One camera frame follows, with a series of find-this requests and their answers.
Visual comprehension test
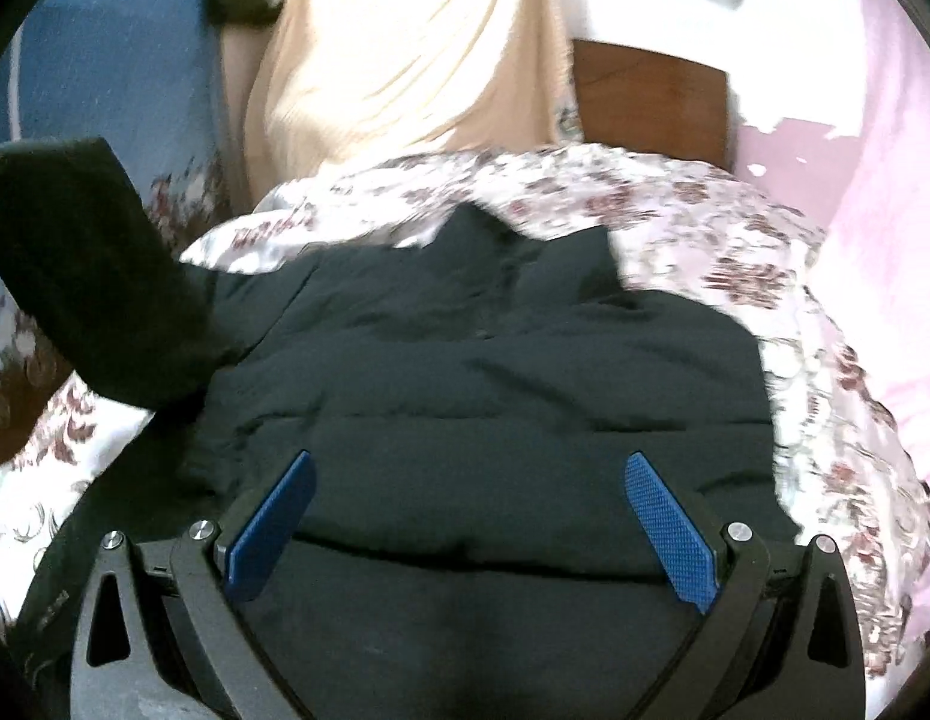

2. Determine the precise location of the black padded jacket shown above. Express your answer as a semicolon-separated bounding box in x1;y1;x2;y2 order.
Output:
0;136;805;720

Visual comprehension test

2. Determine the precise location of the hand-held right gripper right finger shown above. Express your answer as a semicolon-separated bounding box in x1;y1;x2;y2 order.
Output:
625;451;866;720

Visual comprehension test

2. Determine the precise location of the light wooden bed frame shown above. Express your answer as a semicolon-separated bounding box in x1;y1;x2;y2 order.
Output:
216;21;272;212

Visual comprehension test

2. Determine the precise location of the blue rug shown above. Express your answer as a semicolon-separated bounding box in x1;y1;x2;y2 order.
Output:
0;0;230;241

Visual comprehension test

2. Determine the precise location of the floral satin bedspread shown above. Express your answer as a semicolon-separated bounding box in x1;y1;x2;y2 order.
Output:
0;142;930;695

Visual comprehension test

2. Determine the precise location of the pink cloth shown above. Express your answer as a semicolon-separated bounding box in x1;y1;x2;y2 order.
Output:
735;0;930;511

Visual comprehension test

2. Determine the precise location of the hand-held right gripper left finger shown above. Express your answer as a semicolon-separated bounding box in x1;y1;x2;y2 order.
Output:
69;450;318;720

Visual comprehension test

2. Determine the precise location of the beige curtain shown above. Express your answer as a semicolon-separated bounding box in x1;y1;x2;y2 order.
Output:
244;0;586;205

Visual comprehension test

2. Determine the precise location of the brown wooden headboard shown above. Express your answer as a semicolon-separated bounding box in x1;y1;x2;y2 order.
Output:
572;39;730;167

